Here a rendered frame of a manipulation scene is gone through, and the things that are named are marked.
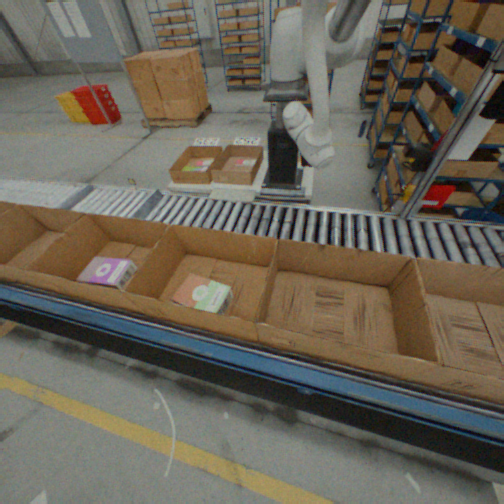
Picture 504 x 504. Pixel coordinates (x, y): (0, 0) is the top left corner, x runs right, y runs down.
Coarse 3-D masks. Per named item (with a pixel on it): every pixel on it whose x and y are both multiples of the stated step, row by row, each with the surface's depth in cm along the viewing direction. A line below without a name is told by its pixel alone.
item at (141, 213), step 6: (156, 192) 138; (150, 198) 134; (156, 198) 139; (144, 204) 130; (150, 204) 135; (156, 204) 140; (138, 210) 126; (144, 210) 130; (150, 210) 135; (132, 216) 122; (138, 216) 127; (144, 216) 131
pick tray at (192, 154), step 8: (184, 152) 162; (192, 152) 171; (200, 152) 170; (208, 152) 169; (216, 152) 168; (176, 160) 153; (184, 160) 163; (192, 160) 171; (200, 160) 169; (176, 168) 154; (208, 168) 142; (176, 176) 147; (184, 176) 145; (192, 176) 144; (200, 176) 143; (208, 176) 143; (200, 184) 148; (208, 184) 147
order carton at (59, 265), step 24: (96, 216) 86; (72, 240) 82; (96, 240) 91; (120, 240) 95; (144, 240) 90; (48, 264) 75; (72, 264) 83; (72, 288) 70; (96, 288) 63; (144, 312) 71
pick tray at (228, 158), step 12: (228, 156) 167; (240, 156) 168; (252, 156) 166; (216, 168) 149; (228, 168) 158; (240, 168) 156; (252, 168) 137; (216, 180) 146; (228, 180) 143; (240, 180) 141; (252, 180) 142
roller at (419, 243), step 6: (414, 222) 110; (414, 228) 107; (420, 228) 107; (414, 234) 106; (420, 234) 104; (414, 240) 104; (420, 240) 102; (414, 246) 103; (420, 246) 100; (426, 246) 99; (420, 252) 98; (426, 252) 97
